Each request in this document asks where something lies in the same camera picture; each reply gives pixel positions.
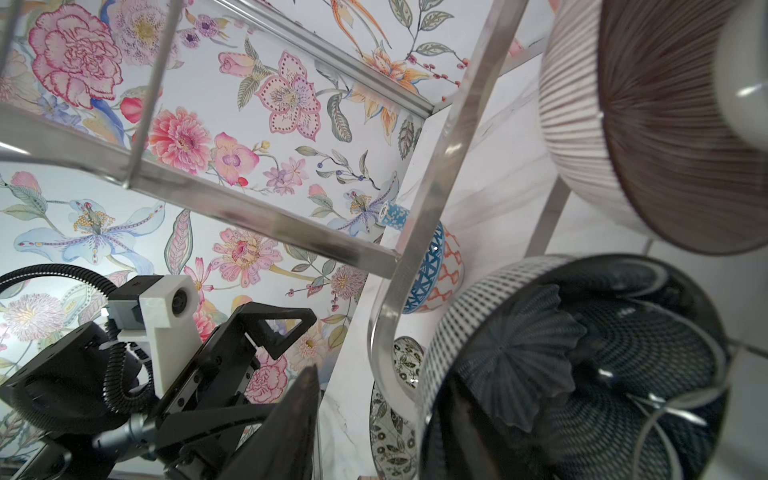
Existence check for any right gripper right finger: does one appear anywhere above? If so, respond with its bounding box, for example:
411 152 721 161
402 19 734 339
419 374 504 479

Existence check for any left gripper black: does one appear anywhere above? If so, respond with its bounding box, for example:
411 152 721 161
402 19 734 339
89 301 318 480

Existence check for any dark petal pattern bowl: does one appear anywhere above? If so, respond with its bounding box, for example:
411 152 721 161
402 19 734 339
417 254 730 479

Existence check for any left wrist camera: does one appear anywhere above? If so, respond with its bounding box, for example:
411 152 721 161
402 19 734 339
106 275 202 398

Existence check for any blue patterned bowl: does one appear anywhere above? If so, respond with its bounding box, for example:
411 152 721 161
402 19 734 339
402 223 465 314

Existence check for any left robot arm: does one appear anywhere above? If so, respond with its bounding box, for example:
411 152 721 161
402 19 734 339
1 303 321 479

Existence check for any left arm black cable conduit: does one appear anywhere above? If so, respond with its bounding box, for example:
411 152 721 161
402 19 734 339
0 263 157 416

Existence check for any steel wire dish rack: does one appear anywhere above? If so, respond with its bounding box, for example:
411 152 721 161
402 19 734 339
0 0 768 480

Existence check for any mint green bowl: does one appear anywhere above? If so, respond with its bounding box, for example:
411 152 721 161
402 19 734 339
714 0 767 152

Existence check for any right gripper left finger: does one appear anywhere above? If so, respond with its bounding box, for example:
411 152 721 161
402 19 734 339
219 366 320 479

